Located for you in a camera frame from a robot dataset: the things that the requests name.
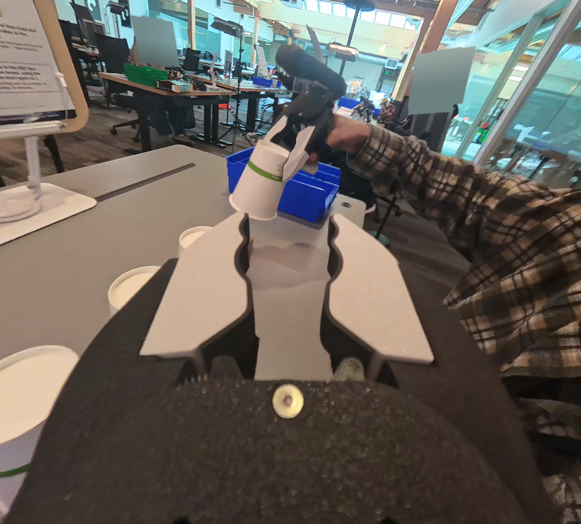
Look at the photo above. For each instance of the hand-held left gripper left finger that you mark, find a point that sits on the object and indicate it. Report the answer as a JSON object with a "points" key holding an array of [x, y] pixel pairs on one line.
{"points": [[195, 292]]}

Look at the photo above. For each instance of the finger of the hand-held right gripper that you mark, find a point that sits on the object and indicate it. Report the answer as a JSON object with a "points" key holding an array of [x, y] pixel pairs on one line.
{"points": [[277, 131], [299, 154]]}

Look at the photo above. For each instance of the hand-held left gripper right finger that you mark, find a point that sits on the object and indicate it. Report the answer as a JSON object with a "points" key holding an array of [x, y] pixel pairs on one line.
{"points": [[376, 301]]}

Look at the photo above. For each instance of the blue plastic bin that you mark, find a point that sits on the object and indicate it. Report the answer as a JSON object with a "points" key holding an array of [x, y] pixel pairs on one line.
{"points": [[304, 197]]}

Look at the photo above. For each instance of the white paper cup green band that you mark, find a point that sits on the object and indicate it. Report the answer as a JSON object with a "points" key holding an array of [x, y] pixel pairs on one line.
{"points": [[22, 388], [129, 283], [195, 236], [261, 188]]}

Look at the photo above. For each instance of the person's right forearm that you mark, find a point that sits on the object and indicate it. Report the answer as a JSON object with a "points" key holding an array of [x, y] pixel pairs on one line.
{"points": [[476, 215]]}

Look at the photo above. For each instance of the person's right hand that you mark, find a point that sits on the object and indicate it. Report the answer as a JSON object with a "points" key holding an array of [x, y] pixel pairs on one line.
{"points": [[349, 134]]}

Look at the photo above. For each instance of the blue plastic tray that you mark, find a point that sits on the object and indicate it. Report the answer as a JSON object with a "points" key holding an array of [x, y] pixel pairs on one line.
{"points": [[264, 81], [348, 103]]}

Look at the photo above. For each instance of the black office chair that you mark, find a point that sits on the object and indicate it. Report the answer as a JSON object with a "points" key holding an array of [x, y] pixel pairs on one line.
{"points": [[363, 179]]}

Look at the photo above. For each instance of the colourful small carton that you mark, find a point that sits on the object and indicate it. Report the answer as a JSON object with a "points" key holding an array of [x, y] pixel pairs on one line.
{"points": [[182, 87]]}

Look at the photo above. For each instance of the tripod light stand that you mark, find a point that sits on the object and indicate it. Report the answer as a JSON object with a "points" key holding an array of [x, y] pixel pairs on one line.
{"points": [[226, 26]]}

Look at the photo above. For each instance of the green plastic crate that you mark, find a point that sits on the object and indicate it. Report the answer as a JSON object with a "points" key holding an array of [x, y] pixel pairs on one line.
{"points": [[145, 72]]}

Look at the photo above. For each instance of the person in plaid shirt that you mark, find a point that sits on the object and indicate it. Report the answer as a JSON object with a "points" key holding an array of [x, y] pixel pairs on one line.
{"points": [[558, 419]]}

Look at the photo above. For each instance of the white instruction sheet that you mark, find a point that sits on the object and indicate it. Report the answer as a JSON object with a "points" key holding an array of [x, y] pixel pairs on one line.
{"points": [[22, 57]]}

